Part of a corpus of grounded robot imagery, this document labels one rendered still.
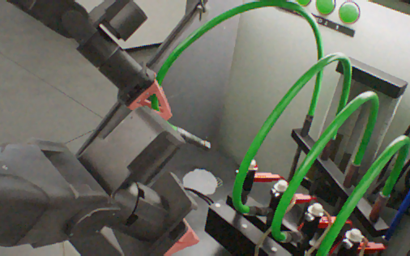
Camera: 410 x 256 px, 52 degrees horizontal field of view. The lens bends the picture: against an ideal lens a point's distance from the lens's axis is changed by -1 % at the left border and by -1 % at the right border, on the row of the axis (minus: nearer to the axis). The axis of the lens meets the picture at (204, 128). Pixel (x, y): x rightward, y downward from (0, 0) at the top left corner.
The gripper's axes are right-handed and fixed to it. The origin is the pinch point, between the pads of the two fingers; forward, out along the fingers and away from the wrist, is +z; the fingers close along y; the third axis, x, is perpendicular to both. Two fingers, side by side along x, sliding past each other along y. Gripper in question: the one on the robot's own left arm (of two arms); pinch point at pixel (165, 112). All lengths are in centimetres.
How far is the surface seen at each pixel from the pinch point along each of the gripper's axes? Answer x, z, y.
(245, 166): -6.4, 9.6, -18.1
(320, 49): -30.3, 14.0, 6.4
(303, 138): -15.8, 30.5, 11.5
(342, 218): -12.7, 19.8, -28.8
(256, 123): -8.5, 30.6, 33.8
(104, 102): 74, 30, 222
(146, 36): 30, 28, 309
